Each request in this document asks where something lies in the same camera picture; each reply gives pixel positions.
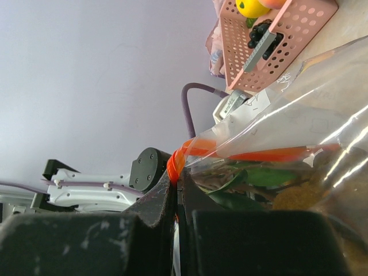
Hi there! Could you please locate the clear zip bag orange zipper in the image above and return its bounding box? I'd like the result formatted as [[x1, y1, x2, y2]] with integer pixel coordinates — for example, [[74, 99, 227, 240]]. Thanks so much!
[[166, 36, 368, 259]]

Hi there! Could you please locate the yellow lemon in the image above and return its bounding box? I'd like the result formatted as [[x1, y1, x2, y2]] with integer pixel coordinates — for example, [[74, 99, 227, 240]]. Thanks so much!
[[235, 0, 270, 18]]

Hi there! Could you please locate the pink cloth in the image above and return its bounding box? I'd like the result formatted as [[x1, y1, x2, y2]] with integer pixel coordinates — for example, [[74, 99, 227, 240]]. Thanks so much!
[[205, 21, 225, 78]]

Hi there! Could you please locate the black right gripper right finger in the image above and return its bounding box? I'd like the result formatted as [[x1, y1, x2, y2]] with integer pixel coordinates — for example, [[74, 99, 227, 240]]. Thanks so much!
[[177, 169, 224, 275]]

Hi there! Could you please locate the dark grape bunch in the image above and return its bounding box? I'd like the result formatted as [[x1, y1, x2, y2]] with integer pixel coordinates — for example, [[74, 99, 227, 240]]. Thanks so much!
[[247, 19, 285, 61]]

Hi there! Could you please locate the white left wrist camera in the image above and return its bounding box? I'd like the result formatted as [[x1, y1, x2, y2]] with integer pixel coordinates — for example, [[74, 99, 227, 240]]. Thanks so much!
[[212, 89, 252, 124]]

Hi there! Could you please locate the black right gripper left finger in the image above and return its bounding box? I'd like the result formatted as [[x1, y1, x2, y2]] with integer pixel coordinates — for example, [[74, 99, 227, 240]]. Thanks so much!
[[123, 172, 176, 275]]

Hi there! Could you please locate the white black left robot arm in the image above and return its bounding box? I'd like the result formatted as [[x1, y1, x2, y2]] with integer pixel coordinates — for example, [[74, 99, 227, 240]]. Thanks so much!
[[1, 147, 171, 214]]

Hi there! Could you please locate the pink plastic basket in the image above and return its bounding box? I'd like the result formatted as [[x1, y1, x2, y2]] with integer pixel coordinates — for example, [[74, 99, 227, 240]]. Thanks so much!
[[219, 1, 339, 93]]

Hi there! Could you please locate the brown longan bunch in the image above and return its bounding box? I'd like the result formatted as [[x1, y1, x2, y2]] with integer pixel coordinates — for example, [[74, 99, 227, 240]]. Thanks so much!
[[193, 148, 367, 264]]

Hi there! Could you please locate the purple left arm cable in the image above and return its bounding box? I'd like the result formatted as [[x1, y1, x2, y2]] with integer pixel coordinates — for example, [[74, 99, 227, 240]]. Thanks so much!
[[181, 82, 231, 139]]

